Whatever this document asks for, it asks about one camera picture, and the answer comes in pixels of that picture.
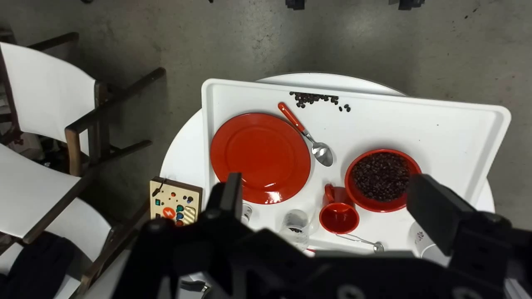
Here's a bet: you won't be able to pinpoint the red bowl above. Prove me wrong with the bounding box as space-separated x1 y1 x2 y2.
342 148 424 214

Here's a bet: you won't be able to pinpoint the white canvas wooden chair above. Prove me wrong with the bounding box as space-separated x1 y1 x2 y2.
0 139 154 299
0 32 168 179

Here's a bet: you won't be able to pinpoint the red handled metal spoon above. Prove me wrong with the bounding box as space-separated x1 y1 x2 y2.
276 100 336 168

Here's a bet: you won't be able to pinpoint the white plastic tray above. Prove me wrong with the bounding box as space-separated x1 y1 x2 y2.
199 76 512 257

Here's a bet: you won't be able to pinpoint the red plate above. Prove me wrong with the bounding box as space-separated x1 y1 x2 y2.
208 111 312 206

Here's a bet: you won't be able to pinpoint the heaped coffee bean mass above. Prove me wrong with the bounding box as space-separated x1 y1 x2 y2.
351 153 414 203

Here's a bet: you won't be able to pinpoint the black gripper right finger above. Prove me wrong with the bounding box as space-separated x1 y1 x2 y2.
405 173 514 259

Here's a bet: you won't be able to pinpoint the black jacket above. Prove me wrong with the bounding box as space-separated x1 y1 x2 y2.
0 231 76 299

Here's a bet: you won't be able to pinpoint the black stand base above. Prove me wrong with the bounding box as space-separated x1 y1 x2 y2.
284 0 425 12

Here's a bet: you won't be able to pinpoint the white mug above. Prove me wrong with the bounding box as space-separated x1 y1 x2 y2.
279 208 312 241

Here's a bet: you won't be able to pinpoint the red cup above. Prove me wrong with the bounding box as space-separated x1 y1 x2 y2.
317 183 361 236

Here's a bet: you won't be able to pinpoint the small metal spoon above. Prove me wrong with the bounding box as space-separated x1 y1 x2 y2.
337 233 386 252

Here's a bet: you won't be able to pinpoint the loose scattered coffee beans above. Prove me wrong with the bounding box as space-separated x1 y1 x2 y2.
287 90 352 115

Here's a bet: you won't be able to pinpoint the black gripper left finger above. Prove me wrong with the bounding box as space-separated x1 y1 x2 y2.
204 171 246 223

